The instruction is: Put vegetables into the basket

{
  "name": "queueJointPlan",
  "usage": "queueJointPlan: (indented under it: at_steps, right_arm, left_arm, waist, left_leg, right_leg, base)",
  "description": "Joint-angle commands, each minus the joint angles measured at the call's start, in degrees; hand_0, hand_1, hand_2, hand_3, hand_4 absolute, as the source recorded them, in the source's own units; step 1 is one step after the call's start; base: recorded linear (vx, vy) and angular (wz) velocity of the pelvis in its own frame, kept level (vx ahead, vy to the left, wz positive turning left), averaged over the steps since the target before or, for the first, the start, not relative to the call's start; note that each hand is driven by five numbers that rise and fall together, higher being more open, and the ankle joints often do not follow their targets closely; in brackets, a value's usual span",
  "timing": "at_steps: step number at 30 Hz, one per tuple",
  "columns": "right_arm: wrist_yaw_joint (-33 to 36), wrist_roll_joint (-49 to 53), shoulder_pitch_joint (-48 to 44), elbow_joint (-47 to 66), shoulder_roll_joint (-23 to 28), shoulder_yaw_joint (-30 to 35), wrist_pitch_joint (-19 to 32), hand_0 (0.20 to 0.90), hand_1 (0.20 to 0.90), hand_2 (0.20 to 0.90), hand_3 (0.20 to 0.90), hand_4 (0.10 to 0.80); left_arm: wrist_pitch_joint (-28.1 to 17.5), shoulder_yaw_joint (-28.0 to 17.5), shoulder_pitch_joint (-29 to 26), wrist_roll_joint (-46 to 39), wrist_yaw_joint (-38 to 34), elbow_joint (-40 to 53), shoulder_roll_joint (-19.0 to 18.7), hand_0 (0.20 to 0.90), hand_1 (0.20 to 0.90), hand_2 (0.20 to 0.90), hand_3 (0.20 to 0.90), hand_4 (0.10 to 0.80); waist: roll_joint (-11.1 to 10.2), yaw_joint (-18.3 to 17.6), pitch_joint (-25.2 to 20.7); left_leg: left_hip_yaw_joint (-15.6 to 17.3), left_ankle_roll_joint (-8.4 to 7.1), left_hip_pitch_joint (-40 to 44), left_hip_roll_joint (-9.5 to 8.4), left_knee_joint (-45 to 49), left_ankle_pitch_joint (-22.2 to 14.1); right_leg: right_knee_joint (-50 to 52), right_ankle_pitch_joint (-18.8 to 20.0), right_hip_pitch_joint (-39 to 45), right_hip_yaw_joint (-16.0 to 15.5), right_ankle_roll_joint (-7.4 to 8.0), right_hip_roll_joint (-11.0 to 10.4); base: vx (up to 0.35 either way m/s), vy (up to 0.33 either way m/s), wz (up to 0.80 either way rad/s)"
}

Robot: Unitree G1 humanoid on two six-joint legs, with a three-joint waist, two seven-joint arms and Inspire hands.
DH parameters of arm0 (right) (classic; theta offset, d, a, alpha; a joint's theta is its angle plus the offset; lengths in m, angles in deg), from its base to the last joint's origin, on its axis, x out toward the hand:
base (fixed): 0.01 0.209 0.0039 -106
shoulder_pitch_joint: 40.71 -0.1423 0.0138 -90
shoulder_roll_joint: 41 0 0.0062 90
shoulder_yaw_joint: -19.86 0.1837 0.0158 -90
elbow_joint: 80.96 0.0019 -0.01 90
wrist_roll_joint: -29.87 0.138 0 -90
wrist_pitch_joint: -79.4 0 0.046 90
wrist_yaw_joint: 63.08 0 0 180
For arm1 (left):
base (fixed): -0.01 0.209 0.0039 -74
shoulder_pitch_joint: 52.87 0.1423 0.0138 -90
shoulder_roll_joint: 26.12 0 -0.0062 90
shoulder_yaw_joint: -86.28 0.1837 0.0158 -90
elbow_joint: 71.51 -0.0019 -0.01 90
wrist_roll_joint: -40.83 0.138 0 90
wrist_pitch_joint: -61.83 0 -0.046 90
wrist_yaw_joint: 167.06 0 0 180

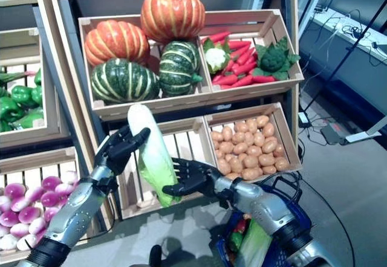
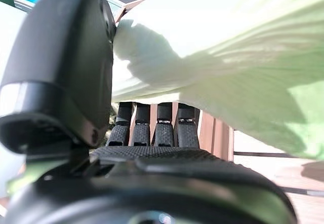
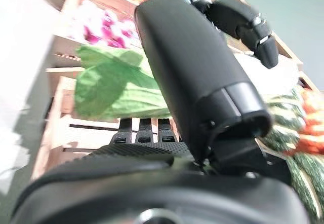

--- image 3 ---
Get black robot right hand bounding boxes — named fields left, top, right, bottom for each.
left=10, top=0, right=309, bottom=224

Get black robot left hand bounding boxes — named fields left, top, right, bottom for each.
left=188, top=0, right=279, bottom=69

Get green white napa cabbage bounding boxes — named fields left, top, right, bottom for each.
left=74, top=45, right=301, bottom=120

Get purple white turnip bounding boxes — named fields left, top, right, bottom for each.
left=111, top=31, right=137, bottom=49
left=83, top=23, right=102, bottom=44

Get green striped pumpkin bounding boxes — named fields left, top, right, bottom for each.
left=260, top=89, right=307, bottom=156
left=286, top=153, right=324, bottom=222

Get orange striped pumpkin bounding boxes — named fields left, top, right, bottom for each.
left=295, top=88, right=324, bottom=156

